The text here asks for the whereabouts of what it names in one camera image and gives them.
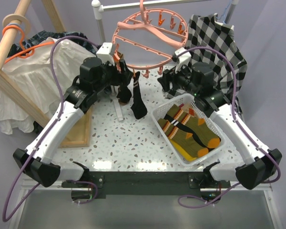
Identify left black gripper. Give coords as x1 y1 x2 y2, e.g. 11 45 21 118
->
94 58 133 93

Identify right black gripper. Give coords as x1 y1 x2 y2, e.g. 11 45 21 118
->
157 61 200 97

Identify black striped sock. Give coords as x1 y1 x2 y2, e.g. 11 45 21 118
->
131 72 147 119
116 85 132 105

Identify pink round clip hanger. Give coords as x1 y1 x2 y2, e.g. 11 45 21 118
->
112 0 189 78

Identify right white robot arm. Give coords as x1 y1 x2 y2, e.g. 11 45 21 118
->
158 62 282 190

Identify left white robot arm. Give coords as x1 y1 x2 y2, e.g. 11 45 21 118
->
13 57 133 187

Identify orange clothes hanger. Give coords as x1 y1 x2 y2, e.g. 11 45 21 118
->
2 23 55 64

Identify blue clothes hanger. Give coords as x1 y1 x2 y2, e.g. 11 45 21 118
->
216 0 232 23

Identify white plastic basket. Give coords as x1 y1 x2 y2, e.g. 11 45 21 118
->
151 94 226 167

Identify dark patterned garment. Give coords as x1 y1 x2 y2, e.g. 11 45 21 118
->
22 31 96 54

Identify black white checkered shirt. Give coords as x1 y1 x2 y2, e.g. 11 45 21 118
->
163 13 248 113

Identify olive orange sock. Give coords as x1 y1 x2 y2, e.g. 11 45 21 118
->
163 104 221 158
158 118 200 157

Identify wooden clothes rack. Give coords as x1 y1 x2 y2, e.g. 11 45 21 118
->
0 0 91 148

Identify white blouse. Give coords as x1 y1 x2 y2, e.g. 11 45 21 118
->
0 38 95 135

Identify yellow sock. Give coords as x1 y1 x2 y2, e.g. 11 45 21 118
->
170 140 198 162

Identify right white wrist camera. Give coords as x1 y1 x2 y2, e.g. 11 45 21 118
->
172 47 191 73

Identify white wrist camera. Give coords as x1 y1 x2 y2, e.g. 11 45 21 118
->
172 47 191 73
96 42 116 65

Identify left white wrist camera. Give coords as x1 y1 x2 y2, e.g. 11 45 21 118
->
96 42 116 65

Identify white metal clothes rail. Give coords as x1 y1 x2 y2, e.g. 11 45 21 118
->
91 0 239 122

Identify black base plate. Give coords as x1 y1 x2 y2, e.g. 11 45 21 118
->
61 171 230 200

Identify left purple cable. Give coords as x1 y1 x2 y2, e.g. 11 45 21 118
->
1 35 102 222

